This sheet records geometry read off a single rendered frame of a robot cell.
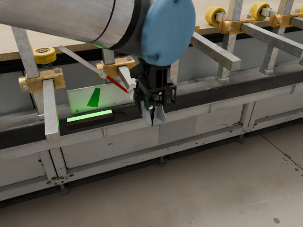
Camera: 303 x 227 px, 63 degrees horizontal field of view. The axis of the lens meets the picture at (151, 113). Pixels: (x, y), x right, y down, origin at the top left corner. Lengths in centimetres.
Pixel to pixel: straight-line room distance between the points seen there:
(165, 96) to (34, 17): 37
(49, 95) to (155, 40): 54
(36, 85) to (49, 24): 65
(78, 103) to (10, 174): 69
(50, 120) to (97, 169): 85
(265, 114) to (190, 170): 69
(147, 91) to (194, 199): 108
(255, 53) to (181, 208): 96
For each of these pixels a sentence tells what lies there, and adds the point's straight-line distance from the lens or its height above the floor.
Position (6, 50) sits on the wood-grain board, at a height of 90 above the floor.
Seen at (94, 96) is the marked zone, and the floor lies 76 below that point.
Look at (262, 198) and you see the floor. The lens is 164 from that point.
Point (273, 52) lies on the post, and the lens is 127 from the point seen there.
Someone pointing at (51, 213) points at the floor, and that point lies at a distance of 156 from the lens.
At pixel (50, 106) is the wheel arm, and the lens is 73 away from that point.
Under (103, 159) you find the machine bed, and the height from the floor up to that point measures 17.
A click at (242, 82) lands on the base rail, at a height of 70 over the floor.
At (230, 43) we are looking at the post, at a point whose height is 88.
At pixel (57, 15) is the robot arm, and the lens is 25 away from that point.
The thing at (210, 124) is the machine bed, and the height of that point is 24.
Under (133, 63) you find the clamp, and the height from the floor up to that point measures 86.
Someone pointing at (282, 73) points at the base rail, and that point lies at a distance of 135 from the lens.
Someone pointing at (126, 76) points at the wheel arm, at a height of 86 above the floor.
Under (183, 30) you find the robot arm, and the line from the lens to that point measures 32.
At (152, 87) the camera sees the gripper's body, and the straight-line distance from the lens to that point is 54.
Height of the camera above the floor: 123
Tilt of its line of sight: 36 degrees down
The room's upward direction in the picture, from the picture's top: straight up
